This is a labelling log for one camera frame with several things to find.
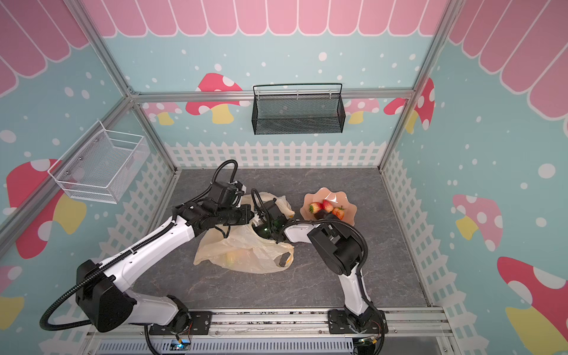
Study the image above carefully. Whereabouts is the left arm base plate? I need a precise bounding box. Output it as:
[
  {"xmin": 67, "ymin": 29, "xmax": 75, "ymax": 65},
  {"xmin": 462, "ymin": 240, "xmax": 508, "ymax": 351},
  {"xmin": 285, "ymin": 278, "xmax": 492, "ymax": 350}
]
[{"xmin": 149, "ymin": 311, "xmax": 213, "ymax": 336}]

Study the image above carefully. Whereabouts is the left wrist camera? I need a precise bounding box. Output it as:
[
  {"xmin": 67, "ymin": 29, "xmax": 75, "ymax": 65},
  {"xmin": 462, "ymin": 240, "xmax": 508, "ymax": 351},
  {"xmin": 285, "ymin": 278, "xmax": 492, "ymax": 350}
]
[{"xmin": 206, "ymin": 181, "xmax": 246, "ymax": 208}]

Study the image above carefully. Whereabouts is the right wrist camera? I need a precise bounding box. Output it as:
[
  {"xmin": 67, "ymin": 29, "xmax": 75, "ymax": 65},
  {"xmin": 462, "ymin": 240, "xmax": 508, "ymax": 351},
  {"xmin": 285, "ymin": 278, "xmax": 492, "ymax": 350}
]
[{"xmin": 264, "ymin": 198, "xmax": 287, "ymax": 220}]

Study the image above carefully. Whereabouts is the red apple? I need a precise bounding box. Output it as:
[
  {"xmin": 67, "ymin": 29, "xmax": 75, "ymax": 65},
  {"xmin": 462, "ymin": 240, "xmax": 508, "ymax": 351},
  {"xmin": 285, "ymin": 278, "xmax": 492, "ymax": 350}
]
[{"xmin": 331, "ymin": 206, "xmax": 346, "ymax": 220}]

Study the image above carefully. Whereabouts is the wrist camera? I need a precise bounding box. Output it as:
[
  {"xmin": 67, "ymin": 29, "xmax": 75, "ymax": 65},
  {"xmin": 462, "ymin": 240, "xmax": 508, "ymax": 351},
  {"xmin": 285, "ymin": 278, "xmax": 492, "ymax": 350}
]
[
  {"xmin": 264, "ymin": 198, "xmax": 287, "ymax": 220},
  {"xmin": 206, "ymin": 181, "xmax": 246, "ymax": 208}
]

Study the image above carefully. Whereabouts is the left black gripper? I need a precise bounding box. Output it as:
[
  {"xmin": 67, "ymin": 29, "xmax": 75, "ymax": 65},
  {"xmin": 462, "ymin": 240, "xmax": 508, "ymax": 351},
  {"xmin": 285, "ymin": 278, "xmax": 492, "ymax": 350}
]
[{"xmin": 217, "ymin": 204, "xmax": 255, "ymax": 226}]

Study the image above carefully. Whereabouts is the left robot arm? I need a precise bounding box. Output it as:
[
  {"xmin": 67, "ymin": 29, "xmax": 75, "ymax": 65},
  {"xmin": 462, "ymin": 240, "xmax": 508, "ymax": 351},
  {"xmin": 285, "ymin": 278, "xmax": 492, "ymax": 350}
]
[{"xmin": 75, "ymin": 181, "xmax": 254, "ymax": 334}]

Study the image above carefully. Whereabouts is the white wire wall basket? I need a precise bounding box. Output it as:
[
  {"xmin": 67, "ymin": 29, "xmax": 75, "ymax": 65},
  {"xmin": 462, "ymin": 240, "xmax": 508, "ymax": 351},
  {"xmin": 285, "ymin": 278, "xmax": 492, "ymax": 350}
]
[{"xmin": 47, "ymin": 121, "xmax": 150, "ymax": 204}]

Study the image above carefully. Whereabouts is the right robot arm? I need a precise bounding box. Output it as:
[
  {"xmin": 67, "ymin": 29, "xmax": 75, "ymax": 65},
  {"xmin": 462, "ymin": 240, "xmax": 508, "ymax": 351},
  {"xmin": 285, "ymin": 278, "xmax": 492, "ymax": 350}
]
[{"xmin": 253, "ymin": 208, "xmax": 388, "ymax": 337}]

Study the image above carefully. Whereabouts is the pink flower-shaped fruit plate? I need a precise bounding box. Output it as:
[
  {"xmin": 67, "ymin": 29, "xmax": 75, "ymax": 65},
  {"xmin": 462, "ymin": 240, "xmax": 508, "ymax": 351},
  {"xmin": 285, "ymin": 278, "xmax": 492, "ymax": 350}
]
[{"xmin": 300, "ymin": 187, "xmax": 357, "ymax": 226}]

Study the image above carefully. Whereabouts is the translucent cream plastic bag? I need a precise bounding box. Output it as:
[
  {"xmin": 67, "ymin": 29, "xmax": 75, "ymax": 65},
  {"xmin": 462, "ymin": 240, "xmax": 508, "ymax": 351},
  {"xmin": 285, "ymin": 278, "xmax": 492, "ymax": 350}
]
[{"xmin": 193, "ymin": 191, "xmax": 296, "ymax": 275}]

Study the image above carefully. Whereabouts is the black mesh wall basket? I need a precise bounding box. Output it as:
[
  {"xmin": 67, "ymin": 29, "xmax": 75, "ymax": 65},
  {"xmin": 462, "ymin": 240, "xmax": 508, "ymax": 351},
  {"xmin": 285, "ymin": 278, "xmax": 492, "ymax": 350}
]
[{"xmin": 251, "ymin": 83, "xmax": 346, "ymax": 135}]

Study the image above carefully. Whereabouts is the pink-yellow peach with leaves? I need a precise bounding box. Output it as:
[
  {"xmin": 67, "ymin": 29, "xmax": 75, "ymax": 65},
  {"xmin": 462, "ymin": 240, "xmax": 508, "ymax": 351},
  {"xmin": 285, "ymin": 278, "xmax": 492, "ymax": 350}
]
[{"xmin": 309, "ymin": 202, "xmax": 324, "ymax": 214}]

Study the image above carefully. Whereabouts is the dark purple fruit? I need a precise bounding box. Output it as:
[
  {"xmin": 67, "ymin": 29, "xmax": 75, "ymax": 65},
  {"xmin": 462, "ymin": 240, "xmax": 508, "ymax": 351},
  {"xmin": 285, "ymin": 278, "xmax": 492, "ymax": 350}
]
[{"xmin": 314, "ymin": 209, "xmax": 328, "ymax": 220}]

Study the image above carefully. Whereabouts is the aluminium mounting rail frame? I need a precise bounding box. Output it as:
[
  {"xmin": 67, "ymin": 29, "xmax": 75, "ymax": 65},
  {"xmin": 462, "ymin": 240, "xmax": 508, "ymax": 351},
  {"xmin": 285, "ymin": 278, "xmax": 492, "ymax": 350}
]
[{"xmin": 80, "ymin": 307, "xmax": 461, "ymax": 354}]

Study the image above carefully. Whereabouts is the red peach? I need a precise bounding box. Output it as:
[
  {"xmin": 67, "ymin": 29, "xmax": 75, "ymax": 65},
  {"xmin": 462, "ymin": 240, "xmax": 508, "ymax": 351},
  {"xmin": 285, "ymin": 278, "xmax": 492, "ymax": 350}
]
[{"xmin": 322, "ymin": 200, "xmax": 334, "ymax": 213}]

